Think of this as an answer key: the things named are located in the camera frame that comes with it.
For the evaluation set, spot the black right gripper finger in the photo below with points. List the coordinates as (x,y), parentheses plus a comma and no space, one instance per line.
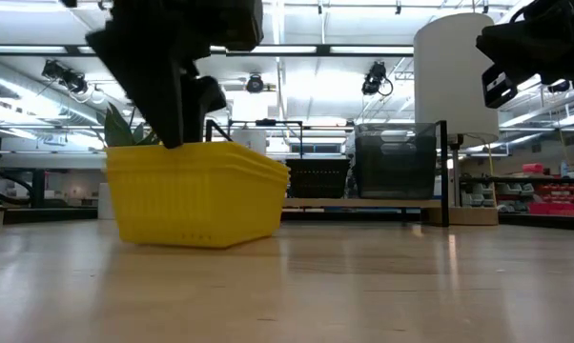
(559,86)
(499,88)

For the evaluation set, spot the black ceiling track spotlight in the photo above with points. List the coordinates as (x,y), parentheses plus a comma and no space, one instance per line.
(70,81)
(375,78)
(254,84)

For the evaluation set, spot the white shade table lamp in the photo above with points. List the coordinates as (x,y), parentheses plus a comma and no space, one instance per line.
(454,71)

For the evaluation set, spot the wooden shelf with black frame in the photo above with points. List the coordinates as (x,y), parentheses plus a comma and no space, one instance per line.
(363,203)

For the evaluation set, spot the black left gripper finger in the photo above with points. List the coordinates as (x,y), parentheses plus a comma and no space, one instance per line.
(203,97)
(149,81)

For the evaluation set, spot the yellow plastic mesh basket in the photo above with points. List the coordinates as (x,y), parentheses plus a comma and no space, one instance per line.
(196,209)
(211,159)

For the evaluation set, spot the white cylindrical object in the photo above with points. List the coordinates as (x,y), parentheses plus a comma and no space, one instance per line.
(251,140)

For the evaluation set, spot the storage rack with red bins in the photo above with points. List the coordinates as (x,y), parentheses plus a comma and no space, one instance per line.
(554,195)

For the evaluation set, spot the black plastic mesh basket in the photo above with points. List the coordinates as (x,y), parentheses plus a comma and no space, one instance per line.
(315,161)
(318,183)
(315,165)

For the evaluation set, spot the translucent grey plastic bin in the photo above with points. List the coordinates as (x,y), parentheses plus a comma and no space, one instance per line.
(396,193)
(363,127)
(361,134)

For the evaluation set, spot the green leafy plant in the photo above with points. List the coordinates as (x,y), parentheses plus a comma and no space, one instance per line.
(117,131)

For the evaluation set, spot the long ceiling light bar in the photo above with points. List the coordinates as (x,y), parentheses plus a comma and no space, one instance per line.
(322,50)

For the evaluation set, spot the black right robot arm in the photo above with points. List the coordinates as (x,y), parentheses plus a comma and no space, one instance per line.
(568,9)

